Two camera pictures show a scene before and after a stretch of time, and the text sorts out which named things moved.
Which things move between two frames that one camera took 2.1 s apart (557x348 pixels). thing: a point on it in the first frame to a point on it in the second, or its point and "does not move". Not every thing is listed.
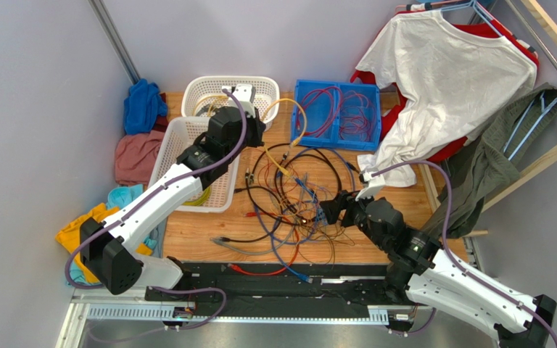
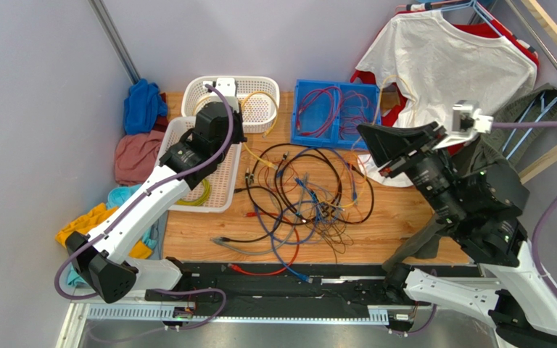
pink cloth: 135,156 does not move
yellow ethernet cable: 294,143 to 260,161
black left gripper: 258,127 to 238,135
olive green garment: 484,164 does not move
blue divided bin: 336,114 does not move
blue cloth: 143,107 does not move
